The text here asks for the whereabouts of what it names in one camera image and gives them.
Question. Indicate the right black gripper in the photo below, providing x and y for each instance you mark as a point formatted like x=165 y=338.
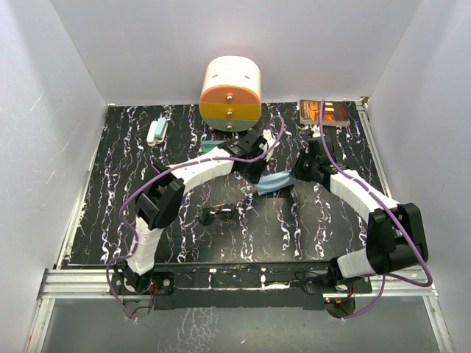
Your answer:
x=298 y=173

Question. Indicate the round three-drawer cabinet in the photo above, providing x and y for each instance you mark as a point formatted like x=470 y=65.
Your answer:
x=230 y=100

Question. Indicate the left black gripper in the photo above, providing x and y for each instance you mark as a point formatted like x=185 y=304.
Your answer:
x=254 y=179

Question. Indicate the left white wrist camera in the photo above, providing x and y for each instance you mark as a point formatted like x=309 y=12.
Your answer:
x=270 y=144

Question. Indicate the white teal small case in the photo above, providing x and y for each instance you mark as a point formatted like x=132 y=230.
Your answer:
x=157 y=131

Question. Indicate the light blue cleaning cloth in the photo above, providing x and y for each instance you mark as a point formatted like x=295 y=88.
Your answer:
x=273 y=182

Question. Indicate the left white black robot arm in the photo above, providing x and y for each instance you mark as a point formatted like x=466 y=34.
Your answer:
x=159 y=203

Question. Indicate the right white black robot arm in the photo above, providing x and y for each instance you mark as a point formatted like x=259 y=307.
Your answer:
x=395 y=235

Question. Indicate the blue-grey glasses case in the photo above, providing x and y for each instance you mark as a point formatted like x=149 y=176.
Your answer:
x=209 y=145

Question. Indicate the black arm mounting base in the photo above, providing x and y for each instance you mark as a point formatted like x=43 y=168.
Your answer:
x=171 y=286

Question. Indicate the aluminium frame rail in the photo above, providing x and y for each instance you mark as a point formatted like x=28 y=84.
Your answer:
x=92 y=284

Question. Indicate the black sunglasses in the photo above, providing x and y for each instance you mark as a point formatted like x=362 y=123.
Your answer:
x=223 y=212

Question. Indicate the orange brown book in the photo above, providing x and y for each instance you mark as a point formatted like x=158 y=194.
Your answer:
x=335 y=113

